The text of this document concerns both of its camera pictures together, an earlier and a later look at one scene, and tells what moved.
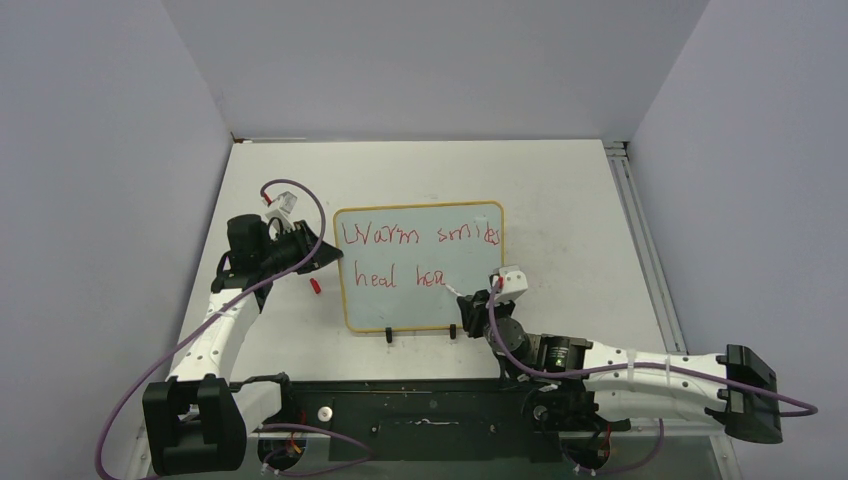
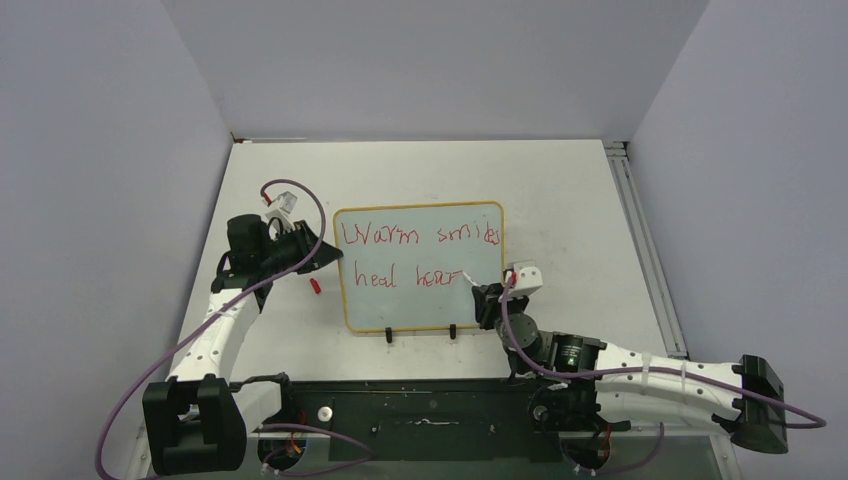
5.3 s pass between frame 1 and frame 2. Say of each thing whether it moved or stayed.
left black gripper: stayed
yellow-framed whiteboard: stayed
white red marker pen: moved
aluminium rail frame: stayed
